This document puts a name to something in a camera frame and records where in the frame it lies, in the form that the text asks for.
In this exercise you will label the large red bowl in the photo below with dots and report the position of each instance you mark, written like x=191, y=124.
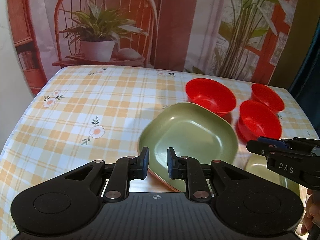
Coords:
x=207, y=97

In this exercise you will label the person's right hand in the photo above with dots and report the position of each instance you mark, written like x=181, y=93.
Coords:
x=312, y=205

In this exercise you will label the small red bowl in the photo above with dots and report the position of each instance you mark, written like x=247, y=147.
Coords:
x=267, y=96

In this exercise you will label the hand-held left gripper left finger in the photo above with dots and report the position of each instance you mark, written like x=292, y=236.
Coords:
x=144, y=162

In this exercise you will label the teal curtain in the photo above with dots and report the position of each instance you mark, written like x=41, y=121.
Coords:
x=306, y=60

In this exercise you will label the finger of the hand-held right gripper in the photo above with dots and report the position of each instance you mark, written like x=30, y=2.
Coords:
x=282, y=165
x=280, y=143

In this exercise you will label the yellow checked floral tablecloth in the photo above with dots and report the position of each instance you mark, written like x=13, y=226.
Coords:
x=87, y=110

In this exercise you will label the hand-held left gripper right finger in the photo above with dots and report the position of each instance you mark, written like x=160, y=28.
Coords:
x=171, y=163

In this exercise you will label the pale green plate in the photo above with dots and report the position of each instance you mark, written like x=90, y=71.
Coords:
x=257, y=177

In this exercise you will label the printed room backdrop cloth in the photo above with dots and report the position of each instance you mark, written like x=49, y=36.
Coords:
x=175, y=25

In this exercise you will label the medium red bowl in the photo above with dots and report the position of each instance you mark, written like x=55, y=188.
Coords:
x=257, y=120

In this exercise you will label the green square plate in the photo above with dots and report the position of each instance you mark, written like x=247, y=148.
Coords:
x=190, y=135

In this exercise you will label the orange plate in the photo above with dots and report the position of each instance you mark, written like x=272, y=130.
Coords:
x=162, y=181

